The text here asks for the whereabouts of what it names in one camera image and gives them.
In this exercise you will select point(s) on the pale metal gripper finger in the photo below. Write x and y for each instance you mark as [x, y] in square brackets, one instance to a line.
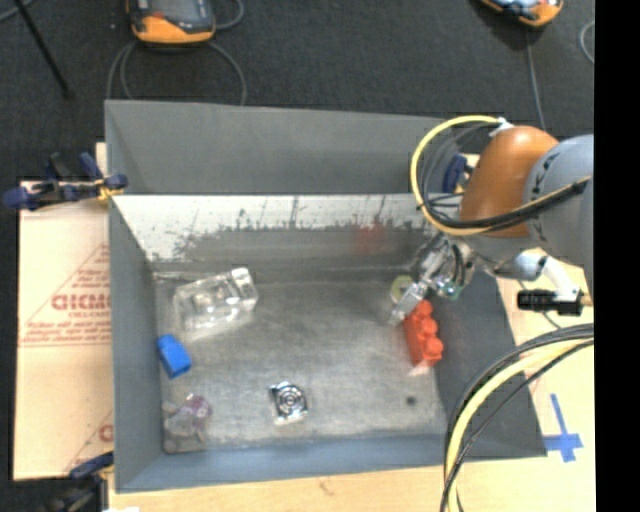
[400, 309]
[418, 299]

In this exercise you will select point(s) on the red toy brick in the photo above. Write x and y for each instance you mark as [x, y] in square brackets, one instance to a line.
[424, 335]

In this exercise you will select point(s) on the grey metal bin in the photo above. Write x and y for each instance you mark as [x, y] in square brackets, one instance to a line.
[300, 350]

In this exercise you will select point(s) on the clear glass block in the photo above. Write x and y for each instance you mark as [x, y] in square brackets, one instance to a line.
[215, 300]

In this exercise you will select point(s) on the blue toy block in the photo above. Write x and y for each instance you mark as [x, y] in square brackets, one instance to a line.
[173, 356]

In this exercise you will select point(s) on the clear purple plastic toy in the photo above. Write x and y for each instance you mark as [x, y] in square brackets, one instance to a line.
[187, 422]

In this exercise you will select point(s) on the brown cardboard board red print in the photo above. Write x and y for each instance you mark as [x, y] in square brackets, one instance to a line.
[60, 350]

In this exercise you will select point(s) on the black cylinder on white bracket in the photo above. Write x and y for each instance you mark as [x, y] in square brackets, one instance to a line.
[547, 301]

